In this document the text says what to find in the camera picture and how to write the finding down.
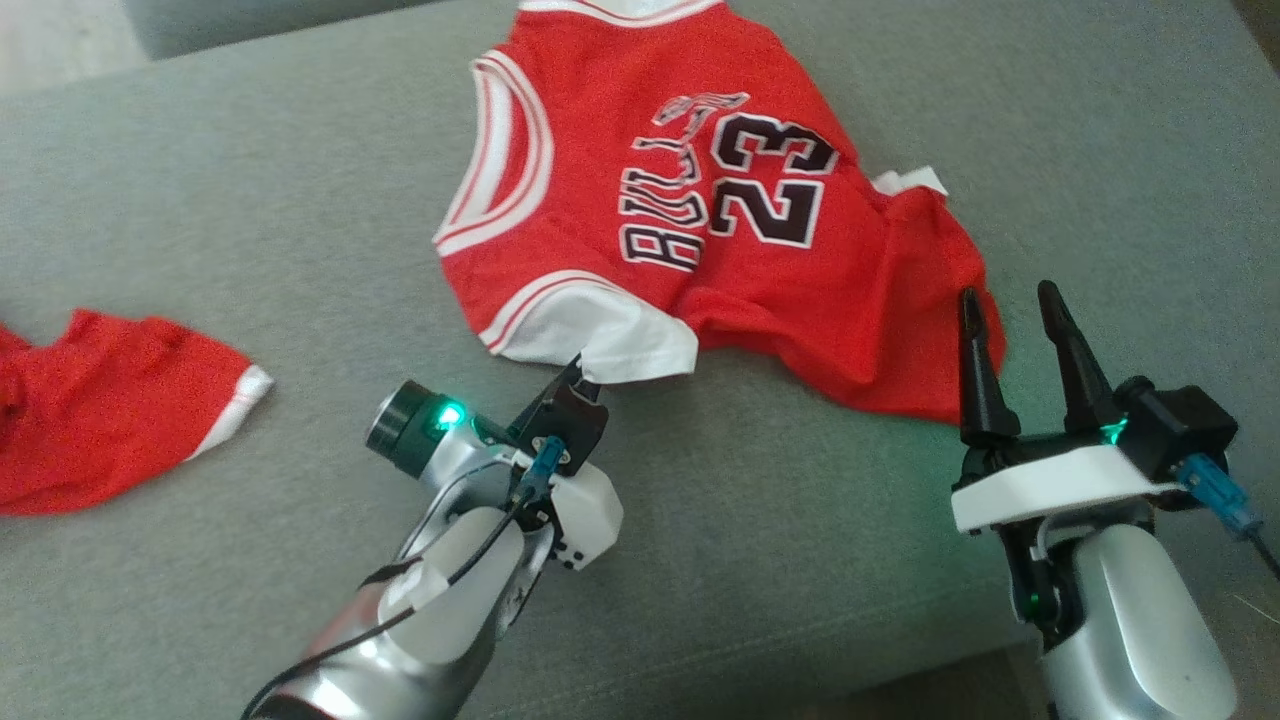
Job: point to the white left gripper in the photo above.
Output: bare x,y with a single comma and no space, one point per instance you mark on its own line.
585,510

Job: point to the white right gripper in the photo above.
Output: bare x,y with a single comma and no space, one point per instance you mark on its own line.
1050,485

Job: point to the red basketball jersey number 23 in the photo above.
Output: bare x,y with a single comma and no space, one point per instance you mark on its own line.
600,130

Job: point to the red shorts white hem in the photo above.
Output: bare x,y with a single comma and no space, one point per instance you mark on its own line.
100,410

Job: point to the grey sofa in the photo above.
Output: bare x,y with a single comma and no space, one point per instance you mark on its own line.
300,250

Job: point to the grey sofa back cushion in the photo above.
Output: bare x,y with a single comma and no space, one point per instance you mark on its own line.
250,20

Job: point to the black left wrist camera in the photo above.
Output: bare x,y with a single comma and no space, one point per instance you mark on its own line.
578,425

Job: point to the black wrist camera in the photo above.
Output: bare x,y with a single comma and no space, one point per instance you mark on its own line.
578,425
1175,425

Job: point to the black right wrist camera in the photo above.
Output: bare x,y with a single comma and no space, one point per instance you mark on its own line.
1175,425

